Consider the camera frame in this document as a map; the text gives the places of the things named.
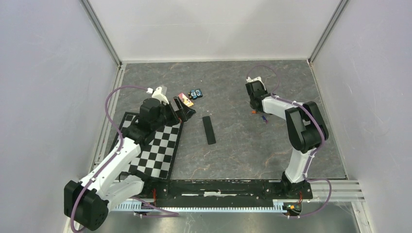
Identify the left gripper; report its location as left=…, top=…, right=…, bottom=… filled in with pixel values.
left=152, top=96, right=195, bottom=131

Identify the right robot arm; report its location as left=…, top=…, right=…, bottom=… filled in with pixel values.
left=245, top=77, right=328, bottom=198

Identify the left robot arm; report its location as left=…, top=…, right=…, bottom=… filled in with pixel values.
left=64, top=97, right=196, bottom=233

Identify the red yellow small box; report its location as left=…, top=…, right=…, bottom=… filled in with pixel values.
left=178, top=93, right=194, bottom=107

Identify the checkerboard calibration board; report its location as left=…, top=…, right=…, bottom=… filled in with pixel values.
left=123, top=124, right=183, bottom=180

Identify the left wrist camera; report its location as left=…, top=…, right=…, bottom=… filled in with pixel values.
left=146, top=85, right=169, bottom=105

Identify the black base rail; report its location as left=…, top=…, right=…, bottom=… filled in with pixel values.
left=136, top=179, right=313, bottom=208

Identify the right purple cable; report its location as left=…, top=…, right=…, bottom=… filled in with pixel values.
left=246, top=65, right=333, bottom=219

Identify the purple cable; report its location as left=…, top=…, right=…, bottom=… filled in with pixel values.
left=246, top=65, right=333, bottom=219
left=70, top=85, right=150, bottom=233

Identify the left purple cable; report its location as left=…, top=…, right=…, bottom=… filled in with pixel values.
left=70, top=85, right=150, bottom=233

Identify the white cable comb strip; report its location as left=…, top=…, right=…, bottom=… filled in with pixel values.
left=112, top=199, right=298, bottom=214

